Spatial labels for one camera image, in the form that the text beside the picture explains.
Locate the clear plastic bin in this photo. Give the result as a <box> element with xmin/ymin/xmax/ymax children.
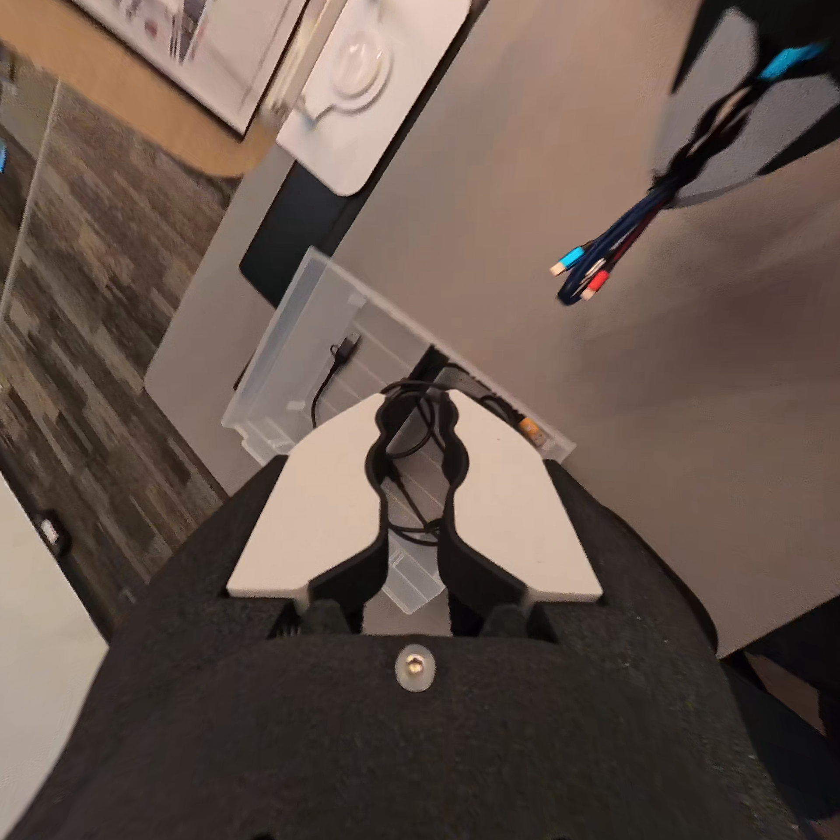
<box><xmin>220</xmin><ymin>246</ymin><xmax>578</xmax><ymax>620</ymax></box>

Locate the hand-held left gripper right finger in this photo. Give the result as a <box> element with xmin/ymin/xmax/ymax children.
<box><xmin>438</xmin><ymin>391</ymin><xmax>606</xmax><ymax>636</ymax></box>

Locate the instruction poster board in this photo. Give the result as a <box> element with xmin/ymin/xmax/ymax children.
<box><xmin>0</xmin><ymin>0</ymin><xmax>319</xmax><ymax>180</ymax></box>

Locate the dark flat desk mat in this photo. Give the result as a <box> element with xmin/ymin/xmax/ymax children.
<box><xmin>239</xmin><ymin>163</ymin><xmax>365</xmax><ymax>310</ymax></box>

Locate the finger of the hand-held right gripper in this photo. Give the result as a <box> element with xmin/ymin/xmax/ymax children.
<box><xmin>652</xmin><ymin>4</ymin><xmax>792</xmax><ymax>181</ymax></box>
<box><xmin>673</xmin><ymin>79</ymin><xmax>840</xmax><ymax>213</ymax></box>

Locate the blue red braided cable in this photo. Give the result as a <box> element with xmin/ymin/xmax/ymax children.
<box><xmin>548</xmin><ymin>40</ymin><xmax>836</xmax><ymax>309</ymax></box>

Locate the USB cable with tethered adapter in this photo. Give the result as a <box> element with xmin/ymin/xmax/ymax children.
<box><xmin>375</xmin><ymin>379</ymin><xmax>463</xmax><ymax>544</ymax></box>

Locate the thin black cable small plug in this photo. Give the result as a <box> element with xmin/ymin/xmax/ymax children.
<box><xmin>310</xmin><ymin>333</ymin><xmax>365</xmax><ymax>429</ymax></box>

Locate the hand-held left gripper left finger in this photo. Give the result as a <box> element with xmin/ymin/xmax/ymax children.
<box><xmin>225</xmin><ymin>394</ymin><xmax>392</xmax><ymax>636</ymax></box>

